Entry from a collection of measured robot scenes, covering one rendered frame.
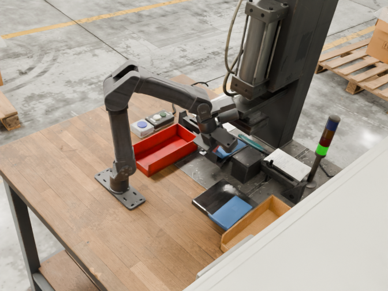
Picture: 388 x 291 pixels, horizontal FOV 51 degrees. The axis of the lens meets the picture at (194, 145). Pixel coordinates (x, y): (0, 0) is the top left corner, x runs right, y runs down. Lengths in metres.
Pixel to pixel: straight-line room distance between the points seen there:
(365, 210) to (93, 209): 1.09
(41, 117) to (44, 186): 1.90
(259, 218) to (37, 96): 2.54
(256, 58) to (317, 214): 0.97
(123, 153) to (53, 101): 2.26
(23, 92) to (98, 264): 2.58
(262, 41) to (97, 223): 0.73
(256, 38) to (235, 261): 1.00
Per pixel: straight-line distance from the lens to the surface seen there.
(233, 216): 1.31
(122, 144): 1.22
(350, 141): 3.52
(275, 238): 0.28
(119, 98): 1.10
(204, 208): 1.32
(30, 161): 1.52
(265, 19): 1.18
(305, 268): 0.27
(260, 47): 1.23
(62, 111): 3.34
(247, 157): 1.44
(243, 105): 1.33
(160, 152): 1.52
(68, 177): 1.44
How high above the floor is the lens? 1.89
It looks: 39 degrees down
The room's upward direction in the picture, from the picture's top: 8 degrees clockwise
